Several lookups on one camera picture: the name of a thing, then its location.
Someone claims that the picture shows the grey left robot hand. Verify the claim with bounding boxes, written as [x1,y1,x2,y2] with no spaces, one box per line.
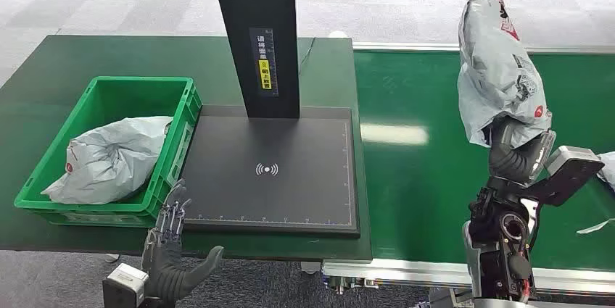
[141,178,225,308]

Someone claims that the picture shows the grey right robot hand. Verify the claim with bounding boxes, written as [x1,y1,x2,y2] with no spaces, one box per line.
[487,116,557,187]

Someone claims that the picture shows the grey package with red print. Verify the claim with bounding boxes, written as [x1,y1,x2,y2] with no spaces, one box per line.
[457,0,553,149]

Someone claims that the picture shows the large grey package with strip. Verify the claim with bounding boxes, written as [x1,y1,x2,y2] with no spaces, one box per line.
[576,151,615,236]

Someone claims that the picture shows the green conveyor belt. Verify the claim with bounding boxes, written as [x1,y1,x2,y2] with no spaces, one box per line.
[321,41,615,297]

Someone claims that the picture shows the crumpled grey package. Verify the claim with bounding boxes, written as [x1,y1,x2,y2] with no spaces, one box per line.
[42,116,174,206]

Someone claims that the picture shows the black inbound scanner machine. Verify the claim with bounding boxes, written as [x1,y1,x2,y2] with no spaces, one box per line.
[180,0,361,240]

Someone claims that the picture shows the green plastic crate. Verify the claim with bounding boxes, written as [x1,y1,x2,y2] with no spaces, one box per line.
[14,76,203,228]

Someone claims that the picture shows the black yellow label sticker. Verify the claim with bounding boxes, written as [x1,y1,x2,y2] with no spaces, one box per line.
[249,27,280,98]

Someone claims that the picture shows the dark green table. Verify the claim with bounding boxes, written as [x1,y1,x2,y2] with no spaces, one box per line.
[0,34,373,262]

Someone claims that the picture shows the thin black table cable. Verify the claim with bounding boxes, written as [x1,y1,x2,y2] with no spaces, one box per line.
[297,36,317,75]

